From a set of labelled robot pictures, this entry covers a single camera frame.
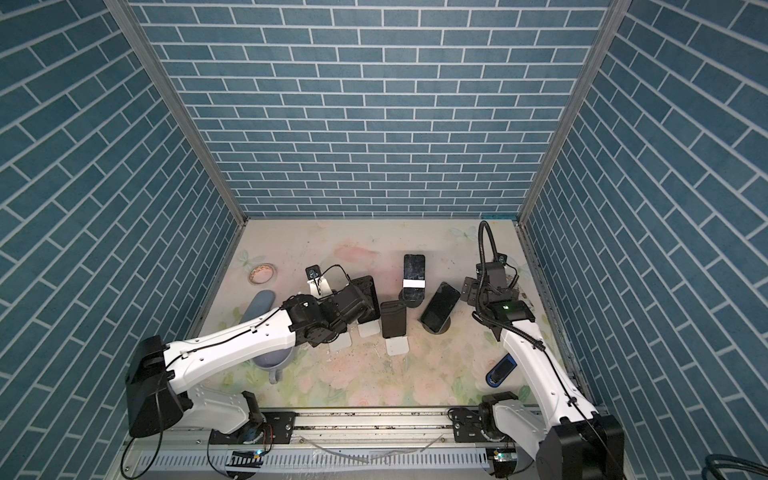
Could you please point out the tape roll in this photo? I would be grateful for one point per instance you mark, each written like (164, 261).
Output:
(262, 274)

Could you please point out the aluminium rail at front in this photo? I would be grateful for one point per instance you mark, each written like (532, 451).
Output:
(328, 441)

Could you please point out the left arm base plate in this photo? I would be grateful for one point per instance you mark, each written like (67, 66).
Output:
(276, 428)

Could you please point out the blue stapler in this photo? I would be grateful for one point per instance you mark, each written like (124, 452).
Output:
(500, 371)

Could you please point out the white phone stand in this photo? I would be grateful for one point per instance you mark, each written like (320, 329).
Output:
(370, 328)
(397, 346)
(342, 342)

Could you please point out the black round stand rear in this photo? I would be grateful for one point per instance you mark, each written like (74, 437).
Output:
(412, 297)

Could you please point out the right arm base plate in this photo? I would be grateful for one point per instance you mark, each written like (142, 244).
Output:
(470, 426)

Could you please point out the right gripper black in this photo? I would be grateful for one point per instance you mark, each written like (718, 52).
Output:
(471, 285)

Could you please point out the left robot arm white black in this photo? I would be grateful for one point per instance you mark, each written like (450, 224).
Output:
(164, 380)

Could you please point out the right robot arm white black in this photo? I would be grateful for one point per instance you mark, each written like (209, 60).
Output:
(567, 438)

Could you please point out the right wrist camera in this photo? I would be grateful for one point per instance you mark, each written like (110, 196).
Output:
(485, 239)

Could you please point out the lavender mug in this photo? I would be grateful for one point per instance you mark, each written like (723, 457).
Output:
(274, 363)

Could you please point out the black phone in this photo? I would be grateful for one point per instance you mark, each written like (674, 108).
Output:
(366, 285)
(414, 271)
(440, 306)
(393, 319)

